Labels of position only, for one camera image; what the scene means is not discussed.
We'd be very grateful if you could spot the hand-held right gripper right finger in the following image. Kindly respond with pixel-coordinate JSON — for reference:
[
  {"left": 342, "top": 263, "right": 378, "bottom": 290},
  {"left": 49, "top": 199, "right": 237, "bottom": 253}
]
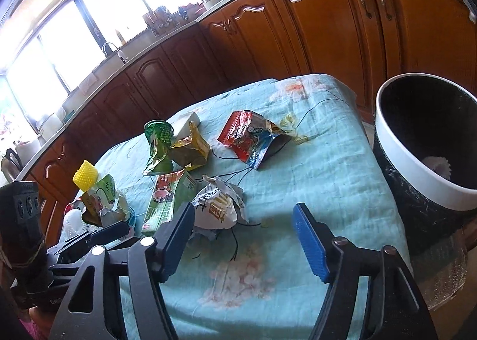
[{"left": 292, "top": 202, "right": 438, "bottom": 340}]

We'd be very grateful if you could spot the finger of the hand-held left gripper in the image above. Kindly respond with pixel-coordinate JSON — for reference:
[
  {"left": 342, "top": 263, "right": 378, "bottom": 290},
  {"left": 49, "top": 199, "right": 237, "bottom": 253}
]
[
  {"left": 48, "top": 239, "right": 140, "bottom": 281},
  {"left": 54, "top": 220, "right": 131, "bottom": 256}
]

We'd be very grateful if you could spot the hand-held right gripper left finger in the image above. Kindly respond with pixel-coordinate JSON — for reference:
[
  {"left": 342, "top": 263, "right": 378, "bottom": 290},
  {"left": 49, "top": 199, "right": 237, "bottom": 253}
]
[{"left": 48, "top": 203, "right": 196, "bottom": 340}]

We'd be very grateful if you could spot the white wrapper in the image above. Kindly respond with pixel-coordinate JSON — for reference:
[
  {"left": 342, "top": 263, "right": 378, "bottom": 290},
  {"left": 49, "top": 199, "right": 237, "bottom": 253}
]
[{"left": 191, "top": 175, "right": 250, "bottom": 240}]

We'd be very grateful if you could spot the yellow snack packet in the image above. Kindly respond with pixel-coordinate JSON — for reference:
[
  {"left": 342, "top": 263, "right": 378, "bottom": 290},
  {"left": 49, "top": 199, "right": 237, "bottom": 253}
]
[{"left": 169, "top": 122, "right": 211, "bottom": 171}]

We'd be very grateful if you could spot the crushed green can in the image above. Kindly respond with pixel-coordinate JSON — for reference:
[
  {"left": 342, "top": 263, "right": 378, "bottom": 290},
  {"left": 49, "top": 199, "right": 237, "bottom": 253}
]
[{"left": 143, "top": 120, "right": 176, "bottom": 177}]

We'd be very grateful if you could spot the black white-rimmed trash bin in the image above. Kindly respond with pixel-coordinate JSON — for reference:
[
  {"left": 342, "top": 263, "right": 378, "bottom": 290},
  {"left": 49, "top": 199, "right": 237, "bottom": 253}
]
[{"left": 374, "top": 72, "right": 477, "bottom": 256}]

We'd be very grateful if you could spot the white foam block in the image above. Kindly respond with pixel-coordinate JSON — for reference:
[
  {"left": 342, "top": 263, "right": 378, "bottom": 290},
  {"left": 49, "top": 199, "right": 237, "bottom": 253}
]
[{"left": 171, "top": 112, "right": 202, "bottom": 139}]

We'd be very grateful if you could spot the red snack packet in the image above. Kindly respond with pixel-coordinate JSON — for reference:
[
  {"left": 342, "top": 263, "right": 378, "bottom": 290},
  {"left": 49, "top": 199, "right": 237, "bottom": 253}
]
[{"left": 217, "top": 110, "right": 289, "bottom": 170}]

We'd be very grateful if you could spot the white foam net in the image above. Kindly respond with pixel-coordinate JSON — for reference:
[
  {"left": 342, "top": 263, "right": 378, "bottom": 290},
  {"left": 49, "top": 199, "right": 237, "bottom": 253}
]
[
  {"left": 425, "top": 157, "right": 451, "bottom": 178},
  {"left": 61, "top": 209, "right": 88, "bottom": 244}
]

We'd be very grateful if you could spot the crumpled green-white pouch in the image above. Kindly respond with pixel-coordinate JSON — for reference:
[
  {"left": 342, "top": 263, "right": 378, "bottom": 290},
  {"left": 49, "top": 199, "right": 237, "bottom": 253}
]
[{"left": 80, "top": 173, "right": 133, "bottom": 228}]

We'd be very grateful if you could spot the metal kettle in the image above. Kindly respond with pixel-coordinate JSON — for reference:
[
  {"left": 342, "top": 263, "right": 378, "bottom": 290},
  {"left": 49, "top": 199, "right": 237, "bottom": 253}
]
[{"left": 0, "top": 148, "right": 24, "bottom": 181}]

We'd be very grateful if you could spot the yellow foam net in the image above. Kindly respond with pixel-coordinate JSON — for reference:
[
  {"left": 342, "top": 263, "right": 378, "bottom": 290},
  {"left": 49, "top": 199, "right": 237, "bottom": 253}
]
[{"left": 72, "top": 160, "right": 99, "bottom": 191}]

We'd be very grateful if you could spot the teal floral blanket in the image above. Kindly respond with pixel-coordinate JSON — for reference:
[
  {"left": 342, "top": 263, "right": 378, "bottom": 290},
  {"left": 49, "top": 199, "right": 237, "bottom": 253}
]
[{"left": 72, "top": 73, "right": 412, "bottom": 340}]

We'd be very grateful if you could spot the clear plastic sheet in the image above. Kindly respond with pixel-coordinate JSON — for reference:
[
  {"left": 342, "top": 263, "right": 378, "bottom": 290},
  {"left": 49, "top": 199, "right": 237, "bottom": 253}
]
[{"left": 421, "top": 237, "right": 468, "bottom": 311}]

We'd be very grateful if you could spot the kitchen window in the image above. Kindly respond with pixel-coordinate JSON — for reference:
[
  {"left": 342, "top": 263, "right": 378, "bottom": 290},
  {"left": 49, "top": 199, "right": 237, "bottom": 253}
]
[{"left": 0, "top": 0, "right": 209, "bottom": 132}]

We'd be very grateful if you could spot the kitchen faucet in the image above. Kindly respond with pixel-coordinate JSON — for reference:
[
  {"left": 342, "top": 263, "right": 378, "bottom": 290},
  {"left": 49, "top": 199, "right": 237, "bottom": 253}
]
[{"left": 102, "top": 42, "right": 127, "bottom": 64}]

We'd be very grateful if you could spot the wooden kitchen base cabinet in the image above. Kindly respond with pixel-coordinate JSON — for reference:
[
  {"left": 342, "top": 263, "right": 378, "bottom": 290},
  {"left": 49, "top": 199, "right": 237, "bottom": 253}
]
[{"left": 15, "top": 0, "right": 477, "bottom": 247}]

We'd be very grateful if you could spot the row of condiment bottles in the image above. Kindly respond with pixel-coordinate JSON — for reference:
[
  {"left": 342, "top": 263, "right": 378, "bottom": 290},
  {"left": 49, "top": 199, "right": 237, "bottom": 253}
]
[{"left": 143, "top": 6, "right": 187, "bottom": 27}]

